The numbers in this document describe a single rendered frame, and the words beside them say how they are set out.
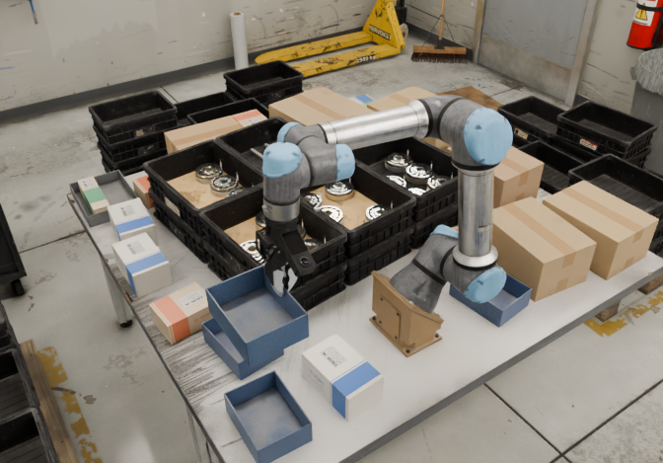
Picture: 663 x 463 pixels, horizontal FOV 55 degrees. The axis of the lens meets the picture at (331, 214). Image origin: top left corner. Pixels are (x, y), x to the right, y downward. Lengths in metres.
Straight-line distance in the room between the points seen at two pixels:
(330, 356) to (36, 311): 1.89
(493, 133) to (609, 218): 0.90
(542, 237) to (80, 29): 3.83
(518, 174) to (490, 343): 0.74
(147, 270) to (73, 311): 1.20
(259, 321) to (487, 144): 0.65
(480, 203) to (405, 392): 0.56
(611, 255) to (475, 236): 0.71
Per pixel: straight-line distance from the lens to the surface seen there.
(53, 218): 3.93
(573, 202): 2.33
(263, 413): 1.75
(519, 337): 1.99
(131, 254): 2.17
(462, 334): 1.96
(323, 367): 1.72
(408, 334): 1.81
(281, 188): 1.26
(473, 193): 1.55
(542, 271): 2.04
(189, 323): 1.94
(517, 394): 2.78
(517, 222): 2.17
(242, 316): 1.47
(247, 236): 2.10
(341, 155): 1.30
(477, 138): 1.45
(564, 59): 5.10
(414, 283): 1.78
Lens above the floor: 2.08
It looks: 35 degrees down
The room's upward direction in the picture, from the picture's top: straight up
